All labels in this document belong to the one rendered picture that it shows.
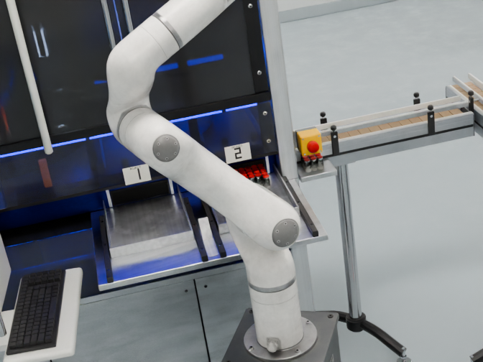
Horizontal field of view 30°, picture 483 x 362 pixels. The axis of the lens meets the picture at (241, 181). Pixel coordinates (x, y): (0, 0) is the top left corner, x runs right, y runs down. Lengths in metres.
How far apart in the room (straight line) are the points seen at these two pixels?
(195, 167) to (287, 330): 0.54
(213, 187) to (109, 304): 1.27
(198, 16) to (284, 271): 0.67
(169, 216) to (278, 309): 0.84
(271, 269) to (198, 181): 0.33
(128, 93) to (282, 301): 0.68
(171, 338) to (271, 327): 1.08
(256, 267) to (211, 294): 1.05
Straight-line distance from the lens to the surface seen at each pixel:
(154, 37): 1.85
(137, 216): 3.00
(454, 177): 4.91
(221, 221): 2.87
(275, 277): 2.18
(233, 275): 3.20
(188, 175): 1.96
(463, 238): 4.36
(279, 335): 2.27
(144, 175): 2.97
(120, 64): 1.84
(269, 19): 2.86
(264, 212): 2.05
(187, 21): 1.87
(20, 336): 2.66
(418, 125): 3.27
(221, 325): 3.30
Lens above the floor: 2.27
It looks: 26 degrees down
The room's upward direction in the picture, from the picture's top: 9 degrees counter-clockwise
